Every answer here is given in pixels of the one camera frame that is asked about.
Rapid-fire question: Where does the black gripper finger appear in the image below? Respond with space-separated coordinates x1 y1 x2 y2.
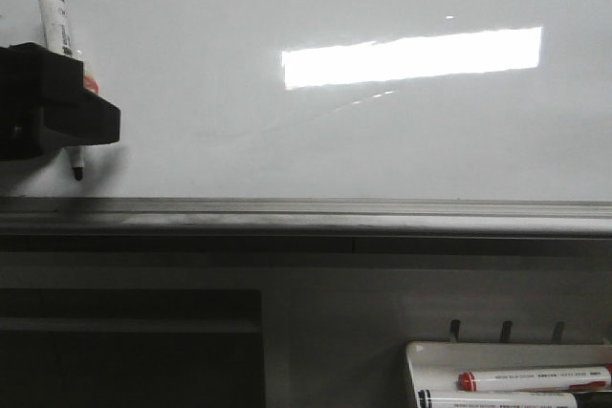
1 42 120 161

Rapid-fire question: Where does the white marker tray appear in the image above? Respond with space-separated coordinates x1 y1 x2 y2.
404 341 611 407

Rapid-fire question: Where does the red capped marker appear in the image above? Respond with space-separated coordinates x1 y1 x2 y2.
457 364 611 392

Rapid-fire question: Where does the black white whiteboard marker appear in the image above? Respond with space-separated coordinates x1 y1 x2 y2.
38 0 85 182

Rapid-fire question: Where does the orange round magnet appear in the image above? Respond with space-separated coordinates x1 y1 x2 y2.
82 60 99 95

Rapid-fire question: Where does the black capped marker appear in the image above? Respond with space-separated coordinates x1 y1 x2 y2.
418 390 578 408

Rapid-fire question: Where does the grey whiteboard ledge rail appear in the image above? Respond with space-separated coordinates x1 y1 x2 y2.
1 197 611 253

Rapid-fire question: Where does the white whiteboard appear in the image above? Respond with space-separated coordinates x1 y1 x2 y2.
1 0 611 201

